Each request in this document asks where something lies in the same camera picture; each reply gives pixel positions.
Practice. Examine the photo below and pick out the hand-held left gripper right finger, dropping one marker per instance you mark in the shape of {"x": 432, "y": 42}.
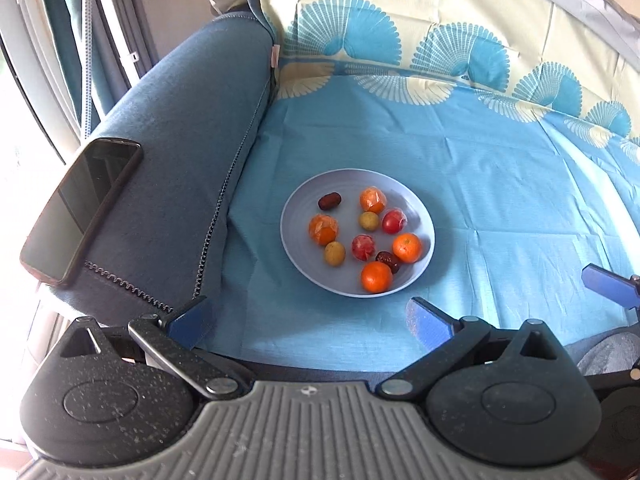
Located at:
{"x": 430, "y": 321}

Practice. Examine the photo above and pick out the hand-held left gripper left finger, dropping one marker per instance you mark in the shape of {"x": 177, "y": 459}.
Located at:
{"x": 192, "y": 317}

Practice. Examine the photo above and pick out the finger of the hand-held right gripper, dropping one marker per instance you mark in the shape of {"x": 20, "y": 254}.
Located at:
{"x": 610, "y": 284}

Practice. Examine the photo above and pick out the orange mandarin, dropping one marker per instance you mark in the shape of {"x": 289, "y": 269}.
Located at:
{"x": 376, "y": 277}
{"x": 407, "y": 247}

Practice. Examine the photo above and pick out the dark red date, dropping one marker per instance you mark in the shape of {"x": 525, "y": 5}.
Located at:
{"x": 388, "y": 261}
{"x": 329, "y": 201}

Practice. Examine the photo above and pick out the plastic-wrapped red fruit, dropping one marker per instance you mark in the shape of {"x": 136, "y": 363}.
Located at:
{"x": 394, "y": 221}
{"x": 363, "y": 247}

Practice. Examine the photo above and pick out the tan longan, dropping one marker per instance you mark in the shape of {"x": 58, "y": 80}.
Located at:
{"x": 369, "y": 220}
{"x": 334, "y": 253}

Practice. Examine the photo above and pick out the plastic-wrapped orange fruit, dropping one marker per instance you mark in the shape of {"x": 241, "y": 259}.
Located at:
{"x": 323, "y": 228}
{"x": 372, "y": 200}

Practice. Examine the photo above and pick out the lavender round plate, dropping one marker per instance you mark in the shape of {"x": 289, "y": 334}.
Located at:
{"x": 345, "y": 182}

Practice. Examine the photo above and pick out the grey cloth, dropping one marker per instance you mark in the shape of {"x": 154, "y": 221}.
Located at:
{"x": 612, "y": 352}

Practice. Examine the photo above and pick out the blue fan-print cloth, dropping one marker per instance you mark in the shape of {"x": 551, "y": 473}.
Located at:
{"x": 500, "y": 185}

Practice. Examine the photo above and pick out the black smartphone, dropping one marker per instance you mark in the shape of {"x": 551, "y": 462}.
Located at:
{"x": 80, "y": 210}

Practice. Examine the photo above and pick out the blue sofa armrest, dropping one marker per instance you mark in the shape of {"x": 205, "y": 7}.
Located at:
{"x": 175, "y": 125}

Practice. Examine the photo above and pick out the teal curtain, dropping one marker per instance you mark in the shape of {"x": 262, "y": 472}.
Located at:
{"x": 75, "y": 35}

